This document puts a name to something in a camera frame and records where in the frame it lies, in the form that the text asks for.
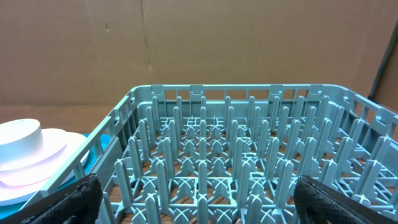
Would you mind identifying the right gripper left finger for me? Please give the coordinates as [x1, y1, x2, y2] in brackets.
[1, 174, 103, 224]

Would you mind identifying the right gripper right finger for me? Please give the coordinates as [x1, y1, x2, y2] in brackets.
[294, 175, 397, 224]

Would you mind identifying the grey dishwasher rack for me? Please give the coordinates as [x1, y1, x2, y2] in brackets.
[21, 84, 397, 223]

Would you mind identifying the pink bowl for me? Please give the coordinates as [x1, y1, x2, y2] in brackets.
[1, 128, 68, 186]

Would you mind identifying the pink plate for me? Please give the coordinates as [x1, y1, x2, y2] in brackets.
[1, 129, 86, 205]

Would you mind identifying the teal serving tray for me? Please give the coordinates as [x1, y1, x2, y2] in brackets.
[1, 134, 109, 219]

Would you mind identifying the pale green cup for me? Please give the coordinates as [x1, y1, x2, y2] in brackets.
[1, 119, 43, 170]

